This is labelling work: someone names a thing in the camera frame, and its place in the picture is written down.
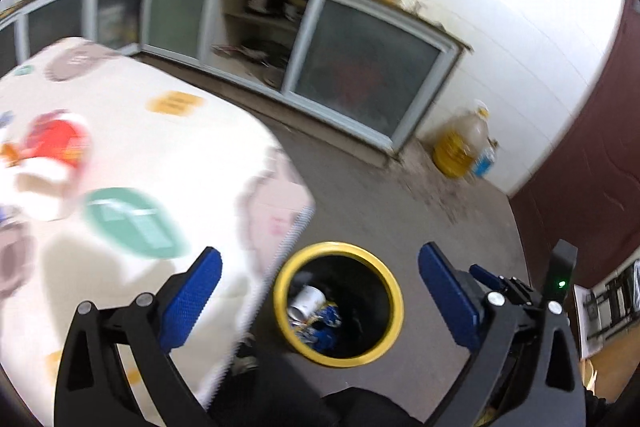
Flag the blue crumpled snack wrapper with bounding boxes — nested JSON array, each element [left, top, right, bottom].
[[292, 302, 343, 348]]

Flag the dark red door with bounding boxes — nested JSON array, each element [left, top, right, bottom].
[[509, 0, 640, 293]]

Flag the cartoon printed quilted blanket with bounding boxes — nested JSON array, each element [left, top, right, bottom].
[[0, 38, 316, 427]]

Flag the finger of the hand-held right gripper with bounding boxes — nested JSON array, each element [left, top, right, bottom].
[[470, 264, 543, 306]]

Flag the small blue-label plastic bottle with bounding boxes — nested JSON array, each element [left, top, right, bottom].
[[472, 139, 498, 178]]

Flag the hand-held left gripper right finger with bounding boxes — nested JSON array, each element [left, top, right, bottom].
[[419, 243, 586, 427]]

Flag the yellow-rimmed black trash can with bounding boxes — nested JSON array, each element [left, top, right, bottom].
[[273, 243, 404, 368]]

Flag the white paper cup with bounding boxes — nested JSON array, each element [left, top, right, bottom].
[[289, 285, 327, 323]]

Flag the large yellow-label oil jug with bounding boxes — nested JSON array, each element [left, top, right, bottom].
[[433, 101, 491, 179]]

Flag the long glass-door cabinet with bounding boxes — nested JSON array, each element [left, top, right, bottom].
[[0, 0, 473, 155]]

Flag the red snack package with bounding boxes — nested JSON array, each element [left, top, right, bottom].
[[12, 111, 92, 202]]

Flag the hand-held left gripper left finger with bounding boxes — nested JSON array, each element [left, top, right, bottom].
[[54, 247, 222, 427]]

